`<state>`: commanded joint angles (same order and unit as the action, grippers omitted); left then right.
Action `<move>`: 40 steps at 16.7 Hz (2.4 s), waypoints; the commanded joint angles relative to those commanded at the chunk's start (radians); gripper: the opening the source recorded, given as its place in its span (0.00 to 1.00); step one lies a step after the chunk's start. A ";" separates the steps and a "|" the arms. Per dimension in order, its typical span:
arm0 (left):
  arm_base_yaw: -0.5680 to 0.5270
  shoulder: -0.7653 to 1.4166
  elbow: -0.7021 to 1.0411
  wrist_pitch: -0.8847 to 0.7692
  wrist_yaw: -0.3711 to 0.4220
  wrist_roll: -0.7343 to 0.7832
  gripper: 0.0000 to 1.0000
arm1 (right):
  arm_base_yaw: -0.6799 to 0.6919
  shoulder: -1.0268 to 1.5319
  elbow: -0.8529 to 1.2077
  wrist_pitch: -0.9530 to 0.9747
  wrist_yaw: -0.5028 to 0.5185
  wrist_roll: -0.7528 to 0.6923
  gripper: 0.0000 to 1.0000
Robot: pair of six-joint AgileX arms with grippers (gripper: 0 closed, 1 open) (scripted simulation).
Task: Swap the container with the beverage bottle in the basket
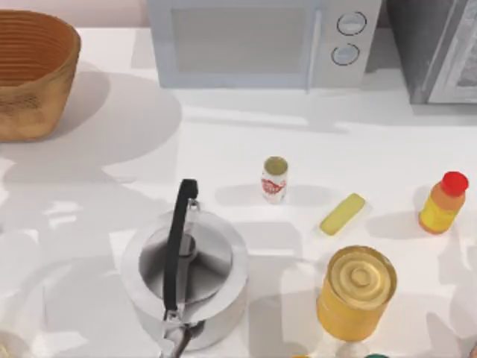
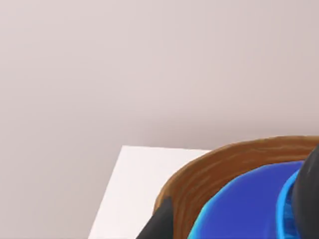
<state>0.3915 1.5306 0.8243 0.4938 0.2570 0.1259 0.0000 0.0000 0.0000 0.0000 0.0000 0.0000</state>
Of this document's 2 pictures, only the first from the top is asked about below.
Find pale microwave oven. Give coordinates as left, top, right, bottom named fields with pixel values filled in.
left=145, top=0, right=383, bottom=92

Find microwave door handle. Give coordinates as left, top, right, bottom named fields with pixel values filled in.
left=306, top=9, right=323, bottom=93

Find round microwave knob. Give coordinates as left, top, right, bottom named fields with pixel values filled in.
left=330, top=43, right=361, bottom=67
left=336, top=10, right=368, bottom=37

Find orange bottle with red cap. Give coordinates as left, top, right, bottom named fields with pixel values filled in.
left=417, top=171, right=470, bottom=235

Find yellow butter stick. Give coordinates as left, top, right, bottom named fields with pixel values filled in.
left=316, top=192, right=370, bottom=239

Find silver kettle with black handle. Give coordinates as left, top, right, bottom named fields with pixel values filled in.
left=119, top=178, right=250, bottom=358

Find brown woven basket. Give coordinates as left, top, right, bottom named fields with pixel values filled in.
left=0, top=10, right=82, bottom=142

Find large yellow can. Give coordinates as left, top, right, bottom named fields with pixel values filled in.
left=315, top=245, right=398, bottom=342

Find red and white can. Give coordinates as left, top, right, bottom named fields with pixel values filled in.
left=260, top=156, right=290, bottom=204

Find microwave oven door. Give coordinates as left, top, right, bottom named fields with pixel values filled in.
left=145, top=0, right=322, bottom=90

